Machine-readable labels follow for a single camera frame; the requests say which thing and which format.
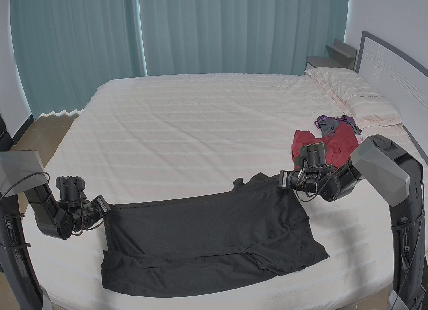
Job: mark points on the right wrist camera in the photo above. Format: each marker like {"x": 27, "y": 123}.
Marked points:
{"x": 297, "y": 162}

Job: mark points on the purple and grey garment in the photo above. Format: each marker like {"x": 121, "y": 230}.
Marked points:
{"x": 329, "y": 124}

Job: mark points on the bed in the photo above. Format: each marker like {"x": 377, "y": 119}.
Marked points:
{"x": 200, "y": 118}

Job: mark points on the cream pillow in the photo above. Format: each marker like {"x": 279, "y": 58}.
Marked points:
{"x": 354, "y": 94}

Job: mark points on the pink garment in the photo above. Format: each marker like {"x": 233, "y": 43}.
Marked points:
{"x": 359, "y": 138}

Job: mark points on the blue-green curtain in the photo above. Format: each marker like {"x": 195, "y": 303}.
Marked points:
{"x": 240, "y": 17}
{"x": 77, "y": 34}

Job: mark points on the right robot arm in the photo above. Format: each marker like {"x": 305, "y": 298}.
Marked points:
{"x": 377, "y": 165}

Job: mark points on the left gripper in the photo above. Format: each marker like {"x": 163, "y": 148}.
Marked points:
{"x": 95, "y": 213}

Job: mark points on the black T-shirt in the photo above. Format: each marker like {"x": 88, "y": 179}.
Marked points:
{"x": 200, "y": 235}

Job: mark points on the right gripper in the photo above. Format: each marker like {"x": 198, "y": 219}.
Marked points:
{"x": 292, "y": 180}

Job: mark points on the dark red garment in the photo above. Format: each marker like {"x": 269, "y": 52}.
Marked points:
{"x": 341, "y": 141}

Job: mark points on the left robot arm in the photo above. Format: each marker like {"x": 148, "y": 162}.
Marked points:
{"x": 46, "y": 215}

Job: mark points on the grey bedside table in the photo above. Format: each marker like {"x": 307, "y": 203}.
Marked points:
{"x": 341, "y": 49}

